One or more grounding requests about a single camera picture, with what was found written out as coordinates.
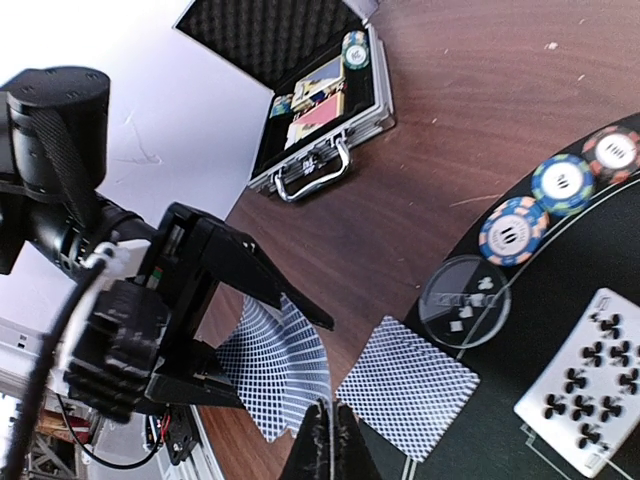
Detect green chips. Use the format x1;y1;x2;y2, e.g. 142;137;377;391
531;154;595;217

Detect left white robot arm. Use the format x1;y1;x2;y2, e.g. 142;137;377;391
1;66;334;423

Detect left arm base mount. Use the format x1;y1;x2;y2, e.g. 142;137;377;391
145;405;198;466

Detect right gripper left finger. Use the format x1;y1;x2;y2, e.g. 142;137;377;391
279;403;330;480

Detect grey playing card deck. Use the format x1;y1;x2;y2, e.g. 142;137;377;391
217;296;332;442

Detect grey dealer button disc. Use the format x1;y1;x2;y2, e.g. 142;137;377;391
418;255;511;349

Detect black round poker mat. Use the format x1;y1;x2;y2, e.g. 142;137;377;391
417;175;639;479

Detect orange black chips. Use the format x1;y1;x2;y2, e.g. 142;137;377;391
582;125;639;184

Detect blue patterned card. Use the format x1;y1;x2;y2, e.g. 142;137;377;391
514;288;639;478

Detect blue cream chips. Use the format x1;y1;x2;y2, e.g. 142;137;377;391
478;196;549;267

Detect aluminium poker case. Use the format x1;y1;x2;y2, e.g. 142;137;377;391
175;1;396;203

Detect mixed chip stack in case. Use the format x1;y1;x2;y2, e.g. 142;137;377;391
342;30;369;70

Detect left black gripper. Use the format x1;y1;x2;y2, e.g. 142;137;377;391
64;203;334;423

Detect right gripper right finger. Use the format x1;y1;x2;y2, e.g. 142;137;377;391
332;402;382;480

